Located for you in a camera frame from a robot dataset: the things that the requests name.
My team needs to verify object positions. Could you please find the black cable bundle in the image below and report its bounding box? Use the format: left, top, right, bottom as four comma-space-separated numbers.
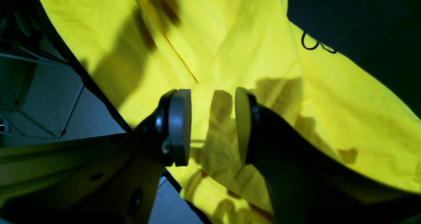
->
301, 32, 337, 54

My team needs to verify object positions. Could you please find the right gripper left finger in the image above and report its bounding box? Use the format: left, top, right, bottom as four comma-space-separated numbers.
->
1, 89, 191, 224

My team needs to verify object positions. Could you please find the yellow t-shirt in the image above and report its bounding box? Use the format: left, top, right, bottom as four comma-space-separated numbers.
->
40, 0, 420, 224

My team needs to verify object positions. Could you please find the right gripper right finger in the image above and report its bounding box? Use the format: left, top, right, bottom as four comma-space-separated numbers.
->
235, 87, 421, 224

